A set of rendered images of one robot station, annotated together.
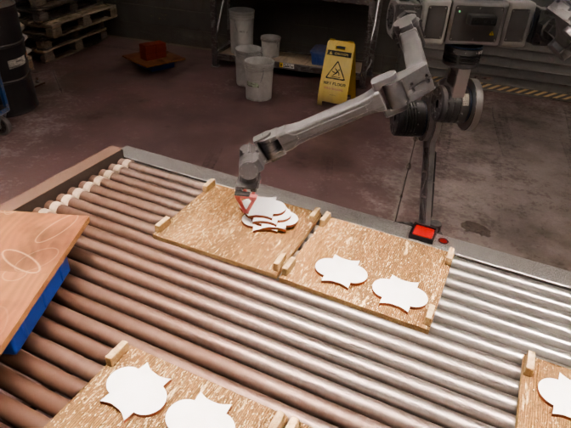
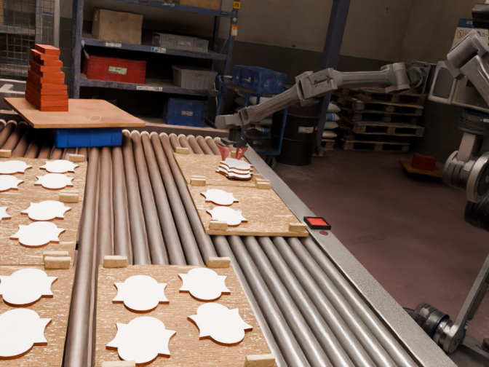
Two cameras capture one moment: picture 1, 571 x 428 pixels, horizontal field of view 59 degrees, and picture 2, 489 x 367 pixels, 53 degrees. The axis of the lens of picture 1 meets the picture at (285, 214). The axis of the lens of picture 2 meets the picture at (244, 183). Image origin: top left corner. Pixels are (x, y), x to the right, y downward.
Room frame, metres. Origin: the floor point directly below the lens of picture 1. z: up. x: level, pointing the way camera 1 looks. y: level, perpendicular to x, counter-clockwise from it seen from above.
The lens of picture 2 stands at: (0.05, -1.46, 1.57)
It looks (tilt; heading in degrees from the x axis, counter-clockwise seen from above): 19 degrees down; 48
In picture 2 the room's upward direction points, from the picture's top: 9 degrees clockwise
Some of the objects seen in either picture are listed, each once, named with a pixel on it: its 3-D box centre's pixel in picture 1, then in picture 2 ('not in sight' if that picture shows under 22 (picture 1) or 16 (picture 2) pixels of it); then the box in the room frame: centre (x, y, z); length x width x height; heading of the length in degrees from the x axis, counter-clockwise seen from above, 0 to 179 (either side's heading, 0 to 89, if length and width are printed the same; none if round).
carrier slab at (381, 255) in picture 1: (370, 267); (242, 208); (1.13, -0.25, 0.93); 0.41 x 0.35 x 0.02; 66
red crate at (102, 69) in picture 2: not in sight; (114, 68); (2.62, 4.06, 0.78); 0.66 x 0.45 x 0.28; 164
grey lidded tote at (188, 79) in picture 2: not in sight; (193, 77); (3.55, 3.76, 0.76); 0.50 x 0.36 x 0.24; 170
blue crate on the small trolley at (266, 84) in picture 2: not in sight; (258, 79); (3.62, 2.60, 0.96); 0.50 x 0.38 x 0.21; 89
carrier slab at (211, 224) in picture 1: (240, 225); (218, 170); (1.31, 0.14, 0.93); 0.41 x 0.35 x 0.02; 68
